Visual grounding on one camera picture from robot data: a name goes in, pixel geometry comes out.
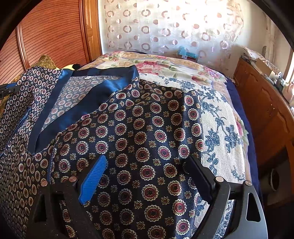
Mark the navy patterned silk garment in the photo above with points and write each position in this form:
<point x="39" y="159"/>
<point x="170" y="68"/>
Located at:
<point x="60" y="121"/>

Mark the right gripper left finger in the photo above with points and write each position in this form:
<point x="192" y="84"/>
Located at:
<point x="46" y="217"/>

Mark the small teal toy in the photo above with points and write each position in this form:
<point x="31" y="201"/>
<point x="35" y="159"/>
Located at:
<point x="185" y="54"/>

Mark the wooden slatted wardrobe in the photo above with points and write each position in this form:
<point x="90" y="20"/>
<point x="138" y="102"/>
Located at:
<point x="67" y="31"/>

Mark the circle patterned sheer curtain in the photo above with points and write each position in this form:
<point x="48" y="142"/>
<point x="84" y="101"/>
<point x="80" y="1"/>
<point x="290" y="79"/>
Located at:
<point x="207" y="29"/>

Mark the blue floral white bedspread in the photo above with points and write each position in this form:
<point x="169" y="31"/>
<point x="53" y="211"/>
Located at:
<point x="223" y="134"/>

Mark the gold patterned pillow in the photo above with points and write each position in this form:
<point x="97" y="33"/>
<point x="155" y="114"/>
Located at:
<point x="44" y="61"/>

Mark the navy blue bed sheet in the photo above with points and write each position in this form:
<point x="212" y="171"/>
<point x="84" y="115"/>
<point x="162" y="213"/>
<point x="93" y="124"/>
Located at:
<point x="251" y="152"/>

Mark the long wooden sideboard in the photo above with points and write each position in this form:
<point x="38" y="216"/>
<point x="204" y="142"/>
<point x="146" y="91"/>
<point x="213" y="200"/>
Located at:
<point x="271" y="122"/>

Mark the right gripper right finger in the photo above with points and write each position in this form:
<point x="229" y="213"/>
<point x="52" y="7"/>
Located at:
<point x="247" y="219"/>

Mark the pink floral quilt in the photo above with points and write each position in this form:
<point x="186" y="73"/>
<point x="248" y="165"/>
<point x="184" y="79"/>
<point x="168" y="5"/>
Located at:
<point x="183" y="73"/>

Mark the cardboard box on sideboard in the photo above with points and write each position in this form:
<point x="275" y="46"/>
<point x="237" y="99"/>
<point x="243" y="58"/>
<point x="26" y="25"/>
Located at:
<point x="267" y="68"/>

